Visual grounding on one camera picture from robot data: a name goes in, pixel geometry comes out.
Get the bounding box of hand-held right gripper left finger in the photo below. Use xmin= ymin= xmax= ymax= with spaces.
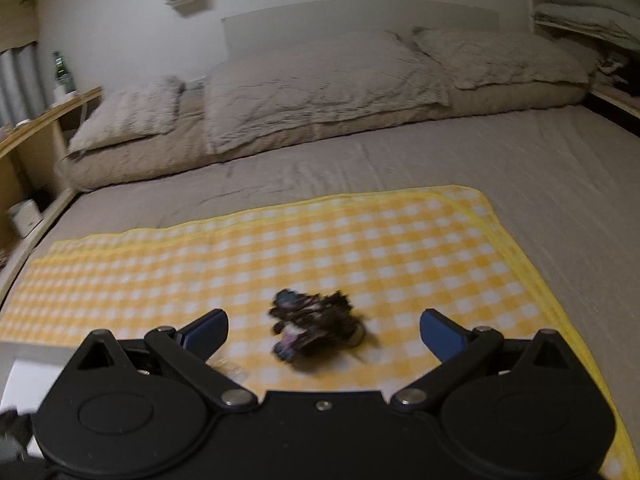
xmin=62 ymin=308 xmax=258 ymax=409

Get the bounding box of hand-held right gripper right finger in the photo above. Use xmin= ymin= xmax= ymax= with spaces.
xmin=389 ymin=308 xmax=584 ymax=409

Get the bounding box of small clear plastic packet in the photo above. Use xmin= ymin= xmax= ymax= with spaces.
xmin=210 ymin=355 xmax=248 ymax=381

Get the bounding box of dark scrunchie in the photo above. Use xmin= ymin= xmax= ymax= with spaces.
xmin=269 ymin=287 xmax=368 ymax=361

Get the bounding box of white cardboard box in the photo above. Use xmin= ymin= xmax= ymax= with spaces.
xmin=0 ymin=341 xmax=88 ymax=413

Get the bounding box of yellow checkered blanket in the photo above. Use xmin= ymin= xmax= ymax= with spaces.
xmin=0 ymin=185 xmax=640 ymax=480

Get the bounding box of folded beige duvet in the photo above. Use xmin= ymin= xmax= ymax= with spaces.
xmin=60 ymin=80 xmax=588 ymax=192

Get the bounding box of white tissue box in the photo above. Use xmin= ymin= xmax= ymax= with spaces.
xmin=7 ymin=200 xmax=43 ymax=237

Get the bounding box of fluffy beige pillow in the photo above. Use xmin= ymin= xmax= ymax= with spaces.
xmin=67 ymin=76 xmax=186 ymax=155

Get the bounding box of wooden shelf unit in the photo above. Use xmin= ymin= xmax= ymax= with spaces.
xmin=0 ymin=87 xmax=103 ymax=301

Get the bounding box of white charger block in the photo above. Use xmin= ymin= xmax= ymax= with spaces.
xmin=52 ymin=85 xmax=81 ymax=107

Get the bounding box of small quilted beige pillow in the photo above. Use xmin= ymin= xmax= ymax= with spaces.
xmin=412 ymin=27 xmax=591 ymax=92

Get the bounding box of green glass bottle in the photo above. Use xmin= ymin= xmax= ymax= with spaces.
xmin=51 ymin=51 xmax=68 ymax=93

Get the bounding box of grey curtain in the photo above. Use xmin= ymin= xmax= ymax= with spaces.
xmin=0 ymin=45 xmax=41 ymax=126

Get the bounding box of dark clutter pile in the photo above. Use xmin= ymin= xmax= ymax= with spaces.
xmin=597 ymin=52 xmax=632 ymax=83

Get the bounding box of beige lace valance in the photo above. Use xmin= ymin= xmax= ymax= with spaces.
xmin=0 ymin=0 xmax=38 ymax=52

